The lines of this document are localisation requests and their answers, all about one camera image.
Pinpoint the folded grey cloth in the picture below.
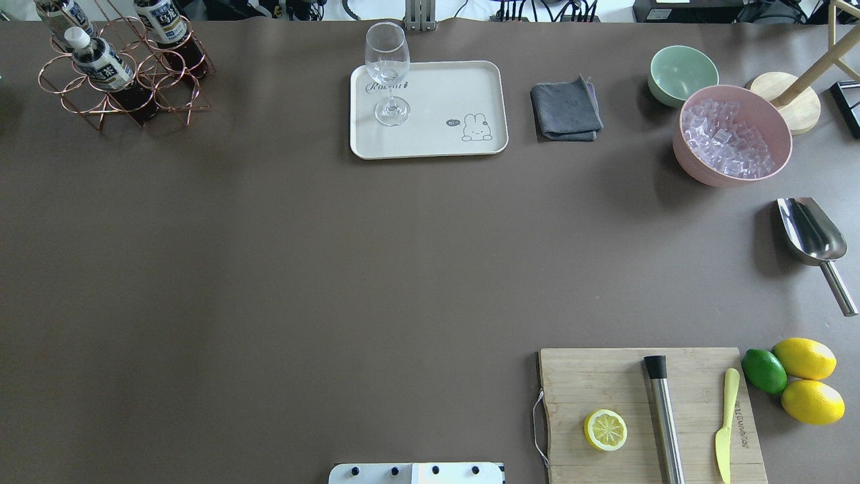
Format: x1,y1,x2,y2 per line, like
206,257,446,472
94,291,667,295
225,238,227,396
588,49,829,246
529,77,604,142

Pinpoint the yellow plastic knife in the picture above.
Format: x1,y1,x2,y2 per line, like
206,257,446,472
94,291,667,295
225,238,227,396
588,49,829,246
714,368,740,483

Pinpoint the tea bottle white cap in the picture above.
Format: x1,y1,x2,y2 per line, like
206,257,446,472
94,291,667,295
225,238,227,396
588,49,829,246
133,1,209,83
64,27,159,125
34,1,97,52

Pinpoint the green bowl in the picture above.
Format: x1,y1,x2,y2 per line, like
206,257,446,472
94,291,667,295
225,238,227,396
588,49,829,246
648,45,719,107

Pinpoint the pink bowl of ice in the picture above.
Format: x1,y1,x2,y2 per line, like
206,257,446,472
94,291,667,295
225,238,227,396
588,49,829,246
673,85,793,187

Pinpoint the wooden cup tree stand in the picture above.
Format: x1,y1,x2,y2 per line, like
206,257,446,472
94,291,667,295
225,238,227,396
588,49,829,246
747,1,859,135

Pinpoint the bamboo cutting board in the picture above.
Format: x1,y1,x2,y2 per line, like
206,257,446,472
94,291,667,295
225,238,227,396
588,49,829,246
540,348,740,483

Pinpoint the half lemon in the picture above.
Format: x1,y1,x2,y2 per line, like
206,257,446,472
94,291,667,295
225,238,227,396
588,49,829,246
583,409,628,452

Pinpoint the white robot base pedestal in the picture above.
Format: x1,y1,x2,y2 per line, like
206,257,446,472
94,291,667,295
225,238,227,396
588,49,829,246
328,462,506,483

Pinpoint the copper wire bottle basket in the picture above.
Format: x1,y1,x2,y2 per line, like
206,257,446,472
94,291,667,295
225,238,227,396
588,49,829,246
35,1,215,130

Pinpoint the yellow lemon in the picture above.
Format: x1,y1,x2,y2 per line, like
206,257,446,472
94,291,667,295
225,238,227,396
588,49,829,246
771,337,836,380
781,379,845,426

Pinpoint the steel ice scoop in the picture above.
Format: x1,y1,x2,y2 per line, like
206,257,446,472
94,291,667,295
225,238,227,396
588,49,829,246
776,197,858,317

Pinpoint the clear wine glass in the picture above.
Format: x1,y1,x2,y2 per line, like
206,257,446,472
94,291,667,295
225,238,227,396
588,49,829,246
363,22,411,126

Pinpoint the steel muddler black tip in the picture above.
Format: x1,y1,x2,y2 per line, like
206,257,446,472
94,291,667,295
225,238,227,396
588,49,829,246
643,355,686,483

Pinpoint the green lime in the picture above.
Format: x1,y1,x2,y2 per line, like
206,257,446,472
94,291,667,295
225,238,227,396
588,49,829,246
741,349,787,395

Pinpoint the cream rabbit tray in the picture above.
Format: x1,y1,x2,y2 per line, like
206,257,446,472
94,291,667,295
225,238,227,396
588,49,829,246
349,60,508,160

